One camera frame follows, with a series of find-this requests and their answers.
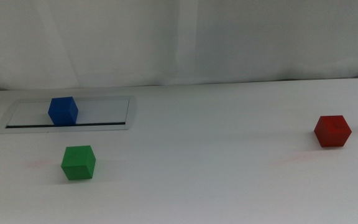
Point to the blue cube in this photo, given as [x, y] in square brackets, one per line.
[62, 111]

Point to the green cube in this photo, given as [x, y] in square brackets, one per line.
[78, 163]

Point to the white curtain backdrop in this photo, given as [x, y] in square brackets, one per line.
[179, 40]

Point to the red cube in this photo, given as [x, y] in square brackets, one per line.
[332, 132]

